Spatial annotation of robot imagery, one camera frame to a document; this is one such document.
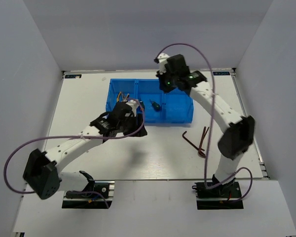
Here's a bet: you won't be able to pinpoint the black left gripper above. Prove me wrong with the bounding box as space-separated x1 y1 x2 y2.
118 113 148 137

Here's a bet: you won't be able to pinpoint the green Phillips stubby screwdriver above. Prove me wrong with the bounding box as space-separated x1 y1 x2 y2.
139 100 145 111

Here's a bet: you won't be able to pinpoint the long-nose yellow black pliers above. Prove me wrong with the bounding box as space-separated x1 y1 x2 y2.
122 93 130 102

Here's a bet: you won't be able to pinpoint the green flathead stubby screwdriver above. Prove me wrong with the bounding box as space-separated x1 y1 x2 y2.
150 100 161 112

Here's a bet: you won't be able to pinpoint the small yellow black pliers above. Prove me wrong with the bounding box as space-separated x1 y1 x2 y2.
116 91 126 102

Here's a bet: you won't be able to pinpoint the short brown hex key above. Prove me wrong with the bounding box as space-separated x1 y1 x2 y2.
182 131 199 151

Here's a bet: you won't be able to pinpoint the thick long brown hex key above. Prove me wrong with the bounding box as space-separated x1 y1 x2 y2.
198 126 209 158

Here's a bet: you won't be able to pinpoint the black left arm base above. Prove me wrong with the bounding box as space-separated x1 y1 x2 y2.
62 181 115 209

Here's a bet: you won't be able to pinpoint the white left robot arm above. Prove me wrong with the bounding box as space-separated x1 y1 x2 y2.
23 100 147 199

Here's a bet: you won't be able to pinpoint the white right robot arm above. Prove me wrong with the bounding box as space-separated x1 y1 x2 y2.
155 53 255 197

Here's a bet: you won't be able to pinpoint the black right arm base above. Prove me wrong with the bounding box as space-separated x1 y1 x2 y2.
192 182 244 210

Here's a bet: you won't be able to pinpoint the blue three-compartment bin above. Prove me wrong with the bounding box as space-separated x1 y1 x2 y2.
106 79 194 124

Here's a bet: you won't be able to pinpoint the thin long brown hex key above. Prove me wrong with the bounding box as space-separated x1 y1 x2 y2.
199 126 210 156

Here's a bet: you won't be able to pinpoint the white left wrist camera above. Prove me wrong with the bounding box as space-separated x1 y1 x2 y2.
126 99 140 111

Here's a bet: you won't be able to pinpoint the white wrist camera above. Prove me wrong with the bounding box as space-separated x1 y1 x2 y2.
154 53 170 74
126 99 140 111

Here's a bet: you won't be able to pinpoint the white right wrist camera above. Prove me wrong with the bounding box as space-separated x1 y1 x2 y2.
154 53 170 74

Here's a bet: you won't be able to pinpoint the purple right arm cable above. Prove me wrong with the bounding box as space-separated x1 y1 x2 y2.
155 43 253 203

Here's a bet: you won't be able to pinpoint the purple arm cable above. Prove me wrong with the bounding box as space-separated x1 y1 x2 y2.
155 43 253 203
3 97 146 195

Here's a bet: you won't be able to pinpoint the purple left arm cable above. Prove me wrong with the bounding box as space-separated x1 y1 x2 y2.
3 97 146 195

